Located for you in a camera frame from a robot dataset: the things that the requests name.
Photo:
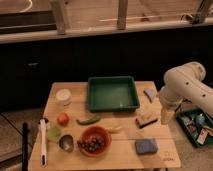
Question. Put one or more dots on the green bin with items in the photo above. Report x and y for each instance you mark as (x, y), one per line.
(187, 121)

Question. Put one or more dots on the red tomato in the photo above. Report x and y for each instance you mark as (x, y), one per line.
(62, 119)

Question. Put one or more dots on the scrub brush with black base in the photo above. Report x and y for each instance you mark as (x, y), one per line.
(145, 120)

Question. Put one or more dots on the orange bowl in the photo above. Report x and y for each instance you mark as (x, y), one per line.
(96, 131)

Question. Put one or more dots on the metal measuring cup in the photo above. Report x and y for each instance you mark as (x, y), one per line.
(66, 143)

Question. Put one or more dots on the light green lettuce leaf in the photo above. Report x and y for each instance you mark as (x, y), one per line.
(53, 134)

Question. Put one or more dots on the black pole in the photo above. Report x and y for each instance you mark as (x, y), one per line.
(25, 147)

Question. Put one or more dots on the green chili pepper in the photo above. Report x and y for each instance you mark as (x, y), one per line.
(89, 121)

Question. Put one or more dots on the blue sponge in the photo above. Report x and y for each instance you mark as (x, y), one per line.
(145, 146)

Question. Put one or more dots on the yellow green banana piece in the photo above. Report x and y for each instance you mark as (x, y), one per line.
(114, 129)

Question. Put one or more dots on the green plastic tray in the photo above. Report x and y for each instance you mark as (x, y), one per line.
(112, 94)

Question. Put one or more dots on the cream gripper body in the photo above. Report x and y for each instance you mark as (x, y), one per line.
(166, 115)

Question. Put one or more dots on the white lidded jar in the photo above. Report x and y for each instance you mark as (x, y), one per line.
(63, 97)

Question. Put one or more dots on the white handled brush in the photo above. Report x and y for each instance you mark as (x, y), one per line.
(43, 128)

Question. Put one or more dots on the dark grapes bunch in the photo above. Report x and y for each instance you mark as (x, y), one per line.
(92, 144)

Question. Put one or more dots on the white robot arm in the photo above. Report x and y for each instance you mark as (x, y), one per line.
(185, 82)

